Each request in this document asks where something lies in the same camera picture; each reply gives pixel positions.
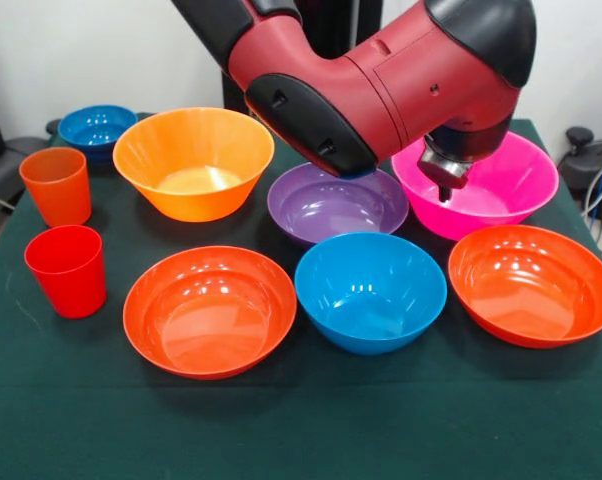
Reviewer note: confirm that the purple plastic bowl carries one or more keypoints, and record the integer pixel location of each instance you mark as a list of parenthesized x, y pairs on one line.
[(331, 210)]

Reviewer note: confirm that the red plastic cup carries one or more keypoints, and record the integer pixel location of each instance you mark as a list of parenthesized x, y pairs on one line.
[(68, 280)]

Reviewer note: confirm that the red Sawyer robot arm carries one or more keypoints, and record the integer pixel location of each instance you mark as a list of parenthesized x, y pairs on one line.
[(381, 95)]

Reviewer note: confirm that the orange plastic cup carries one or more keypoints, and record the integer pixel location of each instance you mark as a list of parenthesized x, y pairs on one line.
[(56, 195)]

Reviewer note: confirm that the dark green tablecloth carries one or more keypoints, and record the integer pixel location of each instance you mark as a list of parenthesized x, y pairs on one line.
[(301, 425)]

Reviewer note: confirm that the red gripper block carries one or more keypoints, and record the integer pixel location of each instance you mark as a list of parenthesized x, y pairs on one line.
[(446, 183)]

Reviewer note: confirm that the small dark blue bowl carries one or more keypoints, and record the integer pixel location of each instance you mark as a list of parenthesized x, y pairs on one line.
[(96, 130)]

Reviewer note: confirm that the large orange plastic bowl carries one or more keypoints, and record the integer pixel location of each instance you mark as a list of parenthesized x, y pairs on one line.
[(191, 150)]

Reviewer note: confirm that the light blue plastic bowl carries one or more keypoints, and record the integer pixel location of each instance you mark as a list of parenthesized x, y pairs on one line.
[(366, 290)]

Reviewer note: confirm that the red-orange plastic bowl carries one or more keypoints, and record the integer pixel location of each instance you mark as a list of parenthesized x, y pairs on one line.
[(206, 315), (531, 290)]

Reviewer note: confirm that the large magenta plastic bowl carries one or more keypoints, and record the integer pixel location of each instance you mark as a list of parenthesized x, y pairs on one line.
[(506, 210)]

